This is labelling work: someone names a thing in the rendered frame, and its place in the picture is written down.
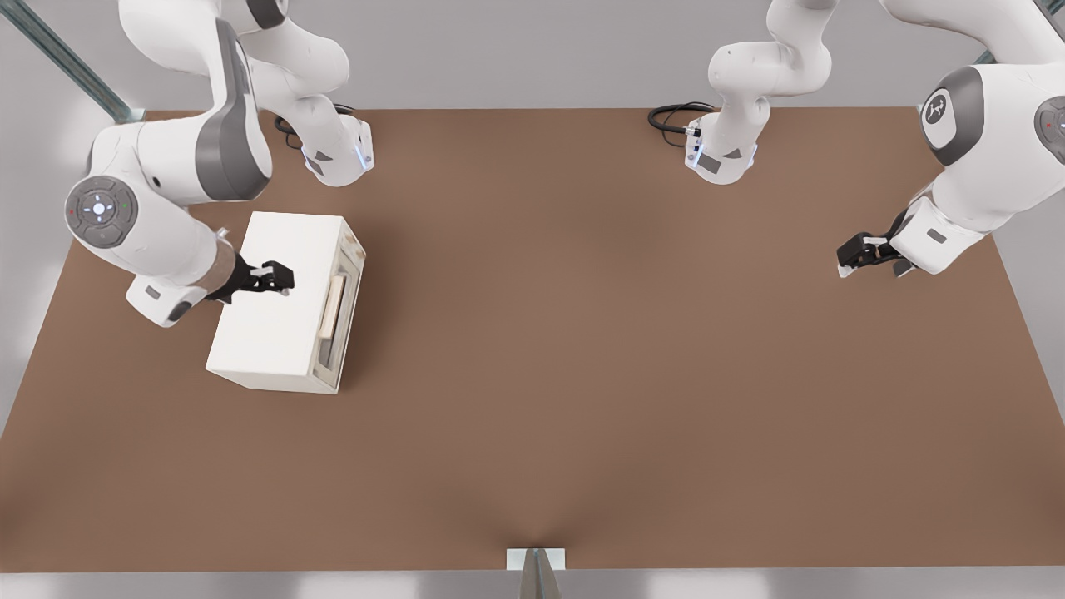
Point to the white oven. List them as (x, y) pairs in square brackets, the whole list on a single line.
[(279, 299)]

